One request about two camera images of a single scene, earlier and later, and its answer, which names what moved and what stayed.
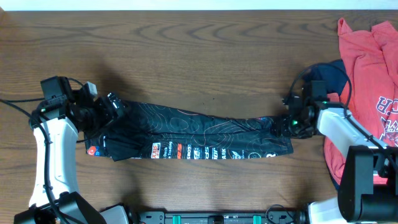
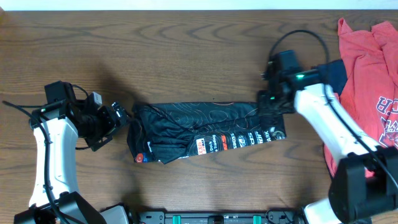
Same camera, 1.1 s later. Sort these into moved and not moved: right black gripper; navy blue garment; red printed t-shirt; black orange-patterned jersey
Moved: right black gripper; black orange-patterned jersey
Not moved: navy blue garment; red printed t-shirt
